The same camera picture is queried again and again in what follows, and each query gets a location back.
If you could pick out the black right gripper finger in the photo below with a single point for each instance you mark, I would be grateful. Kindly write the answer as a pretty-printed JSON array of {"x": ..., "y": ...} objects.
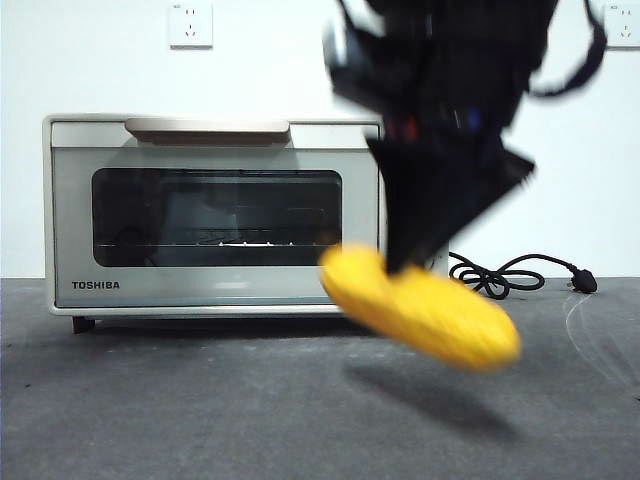
[
  {"x": 517, "y": 167},
  {"x": 425, "y": 200}
]

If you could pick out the yellow corn cob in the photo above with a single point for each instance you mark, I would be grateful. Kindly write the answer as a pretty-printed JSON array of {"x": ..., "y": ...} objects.
[{"x": 430, "y": 320}]

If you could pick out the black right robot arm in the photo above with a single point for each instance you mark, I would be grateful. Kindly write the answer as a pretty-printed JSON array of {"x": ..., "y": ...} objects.
[{"x": 450, "y": 60}]

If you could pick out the cream Toshiba toaster oven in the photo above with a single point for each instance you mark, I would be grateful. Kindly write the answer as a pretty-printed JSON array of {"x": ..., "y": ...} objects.
[{"x": 48, "y": 225}]

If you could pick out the white wall socket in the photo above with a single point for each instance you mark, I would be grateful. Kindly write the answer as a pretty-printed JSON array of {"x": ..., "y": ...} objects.
[
  {"x": 622, "y": 25},
  {"x": 191, "y": 25}
]

